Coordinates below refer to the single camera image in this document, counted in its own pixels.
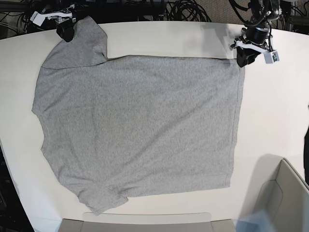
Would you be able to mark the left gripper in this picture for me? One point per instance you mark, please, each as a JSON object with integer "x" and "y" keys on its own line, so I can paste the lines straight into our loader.
{"x": 246, "y": 56}

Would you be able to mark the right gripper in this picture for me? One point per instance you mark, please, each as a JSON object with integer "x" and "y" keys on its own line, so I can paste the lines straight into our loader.
{"x": 65, "y": 29}

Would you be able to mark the grey T-shirt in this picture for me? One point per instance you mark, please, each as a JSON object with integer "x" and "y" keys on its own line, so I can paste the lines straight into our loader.
{"x": 135, "y": 125}

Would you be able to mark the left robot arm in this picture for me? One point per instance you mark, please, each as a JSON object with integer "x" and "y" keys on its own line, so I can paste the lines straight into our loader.
{"x": 256, "y": 35}

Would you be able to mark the grey box right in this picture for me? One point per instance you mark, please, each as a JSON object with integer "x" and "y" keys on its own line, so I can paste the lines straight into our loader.
{"x": 283, "y": 203}

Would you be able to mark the grey bin front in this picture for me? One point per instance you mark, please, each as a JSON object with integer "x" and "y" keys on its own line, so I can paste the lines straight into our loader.
{"x": 196, "y": 222}

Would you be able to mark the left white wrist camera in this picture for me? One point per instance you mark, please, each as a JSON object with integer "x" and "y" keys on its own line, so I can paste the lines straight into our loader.
{"x": 270, "y": 56}

